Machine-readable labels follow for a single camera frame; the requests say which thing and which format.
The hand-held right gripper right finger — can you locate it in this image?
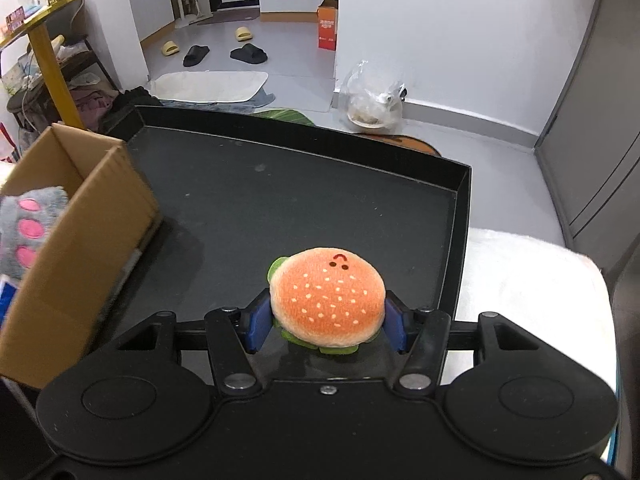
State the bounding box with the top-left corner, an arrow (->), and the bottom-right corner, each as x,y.
382,292 -> 539,394

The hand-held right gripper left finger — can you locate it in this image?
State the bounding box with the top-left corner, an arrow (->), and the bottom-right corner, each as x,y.
117,292 -> 275,394

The hamburger plush toy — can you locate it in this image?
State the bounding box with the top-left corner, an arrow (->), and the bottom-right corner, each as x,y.
266,246 -> 387,357

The black tray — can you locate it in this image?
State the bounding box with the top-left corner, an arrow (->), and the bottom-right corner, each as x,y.
102,104 -> 474,377

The cardboard box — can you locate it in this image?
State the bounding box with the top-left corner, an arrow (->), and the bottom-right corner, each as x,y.
0,123 -> 162,391

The grey cat paw plush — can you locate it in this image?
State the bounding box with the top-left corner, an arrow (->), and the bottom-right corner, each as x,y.
0,185 -> 70,282

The white fluffy blanket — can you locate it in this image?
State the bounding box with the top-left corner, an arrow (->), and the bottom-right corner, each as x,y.
451,227 -> 622,480

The brown round object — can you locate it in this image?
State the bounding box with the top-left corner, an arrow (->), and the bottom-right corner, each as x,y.
357,132 -> 444,159

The green leaf-shaped mat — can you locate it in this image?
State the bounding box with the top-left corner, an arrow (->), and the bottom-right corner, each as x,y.
249,107 -> 316,129

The grey floor mat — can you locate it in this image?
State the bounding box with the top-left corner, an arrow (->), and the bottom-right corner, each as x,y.
165,86 -> 277,114

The clear plastic bag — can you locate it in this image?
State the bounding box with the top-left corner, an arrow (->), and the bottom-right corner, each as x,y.
339,58 -> 407,131

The white floor mat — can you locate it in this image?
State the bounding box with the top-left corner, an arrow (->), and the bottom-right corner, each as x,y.
149,69 -> 270,104

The dark clothes pile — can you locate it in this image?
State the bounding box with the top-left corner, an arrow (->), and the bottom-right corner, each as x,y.
67,85 -> 162,132

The black slipper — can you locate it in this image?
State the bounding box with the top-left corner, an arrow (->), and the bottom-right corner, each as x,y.
229,43 -> 269,65
182,44 -> 212,69

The grey cabinet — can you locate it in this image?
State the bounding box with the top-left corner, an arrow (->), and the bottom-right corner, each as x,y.
534,0 -> 640,282

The orange carton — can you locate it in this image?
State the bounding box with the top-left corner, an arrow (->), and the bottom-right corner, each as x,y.
317,0 -> 340,52

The yellow round stand table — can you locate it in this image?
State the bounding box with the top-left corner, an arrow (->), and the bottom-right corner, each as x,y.
0,0 -> 109,131

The white low cabinet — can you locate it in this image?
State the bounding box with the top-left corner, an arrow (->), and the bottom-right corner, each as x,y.
123,0 -> 177,44

